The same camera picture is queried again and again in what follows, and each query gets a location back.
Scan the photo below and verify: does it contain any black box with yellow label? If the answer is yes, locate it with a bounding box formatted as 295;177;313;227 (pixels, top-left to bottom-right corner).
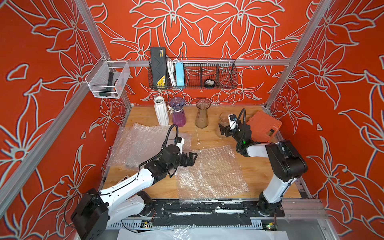
150;47;168;89

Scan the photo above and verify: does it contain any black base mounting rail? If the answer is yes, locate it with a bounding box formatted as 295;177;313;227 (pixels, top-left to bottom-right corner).
124;198;286;227

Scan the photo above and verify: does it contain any bubble wrap sheet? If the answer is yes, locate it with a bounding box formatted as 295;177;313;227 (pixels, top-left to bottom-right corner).
176;145;250;204
107;122;193;169

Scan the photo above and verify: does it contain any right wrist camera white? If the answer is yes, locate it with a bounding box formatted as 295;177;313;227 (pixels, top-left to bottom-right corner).
228;114;238;131

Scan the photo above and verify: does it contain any purple blue glass vase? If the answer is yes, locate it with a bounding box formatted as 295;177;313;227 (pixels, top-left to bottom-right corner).
170;97;187;128

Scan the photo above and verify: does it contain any light blue box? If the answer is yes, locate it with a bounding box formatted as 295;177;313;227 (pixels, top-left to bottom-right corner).
175;62;185;88

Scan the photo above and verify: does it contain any white button control box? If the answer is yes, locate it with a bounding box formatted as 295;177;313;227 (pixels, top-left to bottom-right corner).
119;175;130;183

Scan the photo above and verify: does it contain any clear acrylic wall bin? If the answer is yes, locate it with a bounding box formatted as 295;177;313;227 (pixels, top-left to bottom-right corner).
85;56;131;99

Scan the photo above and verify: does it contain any orange plastic tool case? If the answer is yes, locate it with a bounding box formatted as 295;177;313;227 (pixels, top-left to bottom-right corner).
247;111;282;143

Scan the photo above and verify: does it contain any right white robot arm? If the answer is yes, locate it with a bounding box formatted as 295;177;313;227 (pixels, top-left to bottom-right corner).
219;123;308;217

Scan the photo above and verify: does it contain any white coiled cable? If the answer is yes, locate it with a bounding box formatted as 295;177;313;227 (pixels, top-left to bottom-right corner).
166;59;181;88

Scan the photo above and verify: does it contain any white ribbed ceramic vase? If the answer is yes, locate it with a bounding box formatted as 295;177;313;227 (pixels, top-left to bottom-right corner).
154;96;169;126

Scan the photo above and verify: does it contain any dark green handled tool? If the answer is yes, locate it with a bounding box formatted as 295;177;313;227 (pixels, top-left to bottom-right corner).
99;72;114;97

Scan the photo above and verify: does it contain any clear smooth glass vase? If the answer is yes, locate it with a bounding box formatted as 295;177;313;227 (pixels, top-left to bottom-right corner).
218;111;232;138

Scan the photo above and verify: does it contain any clear ribbed glass vase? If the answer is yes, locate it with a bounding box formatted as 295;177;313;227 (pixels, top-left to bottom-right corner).
195;99;211;129

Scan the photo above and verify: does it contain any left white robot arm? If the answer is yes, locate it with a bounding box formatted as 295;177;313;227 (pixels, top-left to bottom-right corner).
71;145;198;240

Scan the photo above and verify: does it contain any black wire wall basket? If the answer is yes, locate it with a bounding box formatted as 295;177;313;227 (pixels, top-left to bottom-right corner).
148;58;239;90

